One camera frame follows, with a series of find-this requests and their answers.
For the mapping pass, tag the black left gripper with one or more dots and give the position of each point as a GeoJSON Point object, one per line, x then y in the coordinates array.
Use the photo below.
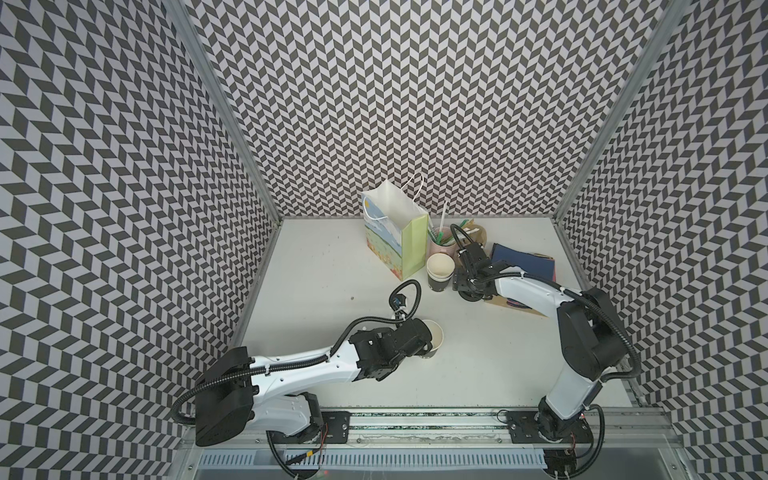
{"type": "Point", "coordinates": [385, 332]}

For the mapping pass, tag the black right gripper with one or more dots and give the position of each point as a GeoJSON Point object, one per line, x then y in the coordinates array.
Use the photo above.
{"type": "Point", "coordinates": [470, 261]}

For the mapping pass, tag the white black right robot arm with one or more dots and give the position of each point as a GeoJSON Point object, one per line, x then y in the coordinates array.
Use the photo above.
{"type": "Point", "coordinates": [594, 343]}

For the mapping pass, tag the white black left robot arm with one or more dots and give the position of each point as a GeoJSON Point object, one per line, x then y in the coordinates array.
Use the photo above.
{"type": "Point", "coordinates": [274, 394]}

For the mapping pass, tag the stack of black paper cups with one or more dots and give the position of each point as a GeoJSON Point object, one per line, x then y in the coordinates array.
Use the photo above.
{"type": "Point", "coordinates": [440, 269]}

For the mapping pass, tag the brown cardboard box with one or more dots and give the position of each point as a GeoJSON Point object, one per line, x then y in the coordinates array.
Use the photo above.
{"type": "Point", "coordinates": [513, 305]}

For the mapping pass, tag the stack of brown cup carriers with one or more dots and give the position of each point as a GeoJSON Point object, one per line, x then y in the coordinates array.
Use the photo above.
{"type": "Point", "coordinates": [473, 231]}

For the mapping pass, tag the pink metal bucket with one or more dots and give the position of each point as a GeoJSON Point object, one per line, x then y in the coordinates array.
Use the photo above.
{"type": "Point", "coordinates": [448, 248]}

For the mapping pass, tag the white wrapped straw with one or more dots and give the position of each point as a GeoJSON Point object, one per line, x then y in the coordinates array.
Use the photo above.
{"type": "Point", "coordinates": [443, 216]}

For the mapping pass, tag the dark blue napkin stack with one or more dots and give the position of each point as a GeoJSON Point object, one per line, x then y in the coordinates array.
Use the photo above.
{"type": "Point", "coordinates": [539, 265]}

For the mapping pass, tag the illustrated green paper gift bag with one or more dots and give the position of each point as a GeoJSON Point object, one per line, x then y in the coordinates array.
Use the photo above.
{"type": "Point", "coordinates": [396, 228]}

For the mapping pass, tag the aluminium front rail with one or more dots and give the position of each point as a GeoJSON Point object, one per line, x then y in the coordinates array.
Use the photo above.
{"type": "Point", "coordinates": [643, 427]}

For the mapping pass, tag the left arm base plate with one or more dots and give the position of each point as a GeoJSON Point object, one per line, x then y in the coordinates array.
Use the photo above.
{"type": "Point", "coordinates": [330, 427]}

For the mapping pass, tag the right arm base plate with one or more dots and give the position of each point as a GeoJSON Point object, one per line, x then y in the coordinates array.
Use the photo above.
{"type": "Point", "coordinates": [524, 428]}

